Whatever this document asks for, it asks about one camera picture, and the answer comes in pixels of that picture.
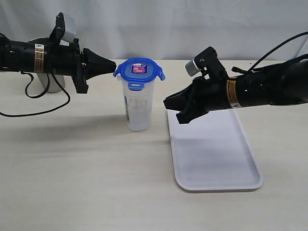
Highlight blue container lid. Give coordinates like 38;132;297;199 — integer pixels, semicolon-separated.
113;58;166;91

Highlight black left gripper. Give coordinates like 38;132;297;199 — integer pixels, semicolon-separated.
47;38;116;94

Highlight white backdrop curtain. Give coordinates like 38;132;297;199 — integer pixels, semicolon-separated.
0;0;308;60

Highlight white plastic tray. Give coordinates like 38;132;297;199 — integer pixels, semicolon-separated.
167;109;264;193

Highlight stainless steel cup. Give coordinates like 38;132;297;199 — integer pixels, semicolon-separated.
29;37;65;93

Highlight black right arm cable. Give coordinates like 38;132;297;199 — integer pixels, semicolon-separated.
232;31;308;73

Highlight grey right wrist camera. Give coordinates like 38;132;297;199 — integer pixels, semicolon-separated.
185;47;229;82

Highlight clear plastic container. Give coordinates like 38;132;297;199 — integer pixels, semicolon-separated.
117;76;154;132

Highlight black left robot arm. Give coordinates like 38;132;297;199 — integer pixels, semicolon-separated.
0;34;116;94

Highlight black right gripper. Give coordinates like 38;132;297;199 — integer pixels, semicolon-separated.
163;77;229;124

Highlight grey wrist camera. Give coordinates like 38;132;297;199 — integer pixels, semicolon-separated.
185;47;229;82
49;12;76;45

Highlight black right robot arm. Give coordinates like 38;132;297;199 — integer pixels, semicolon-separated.
164;54;308;124

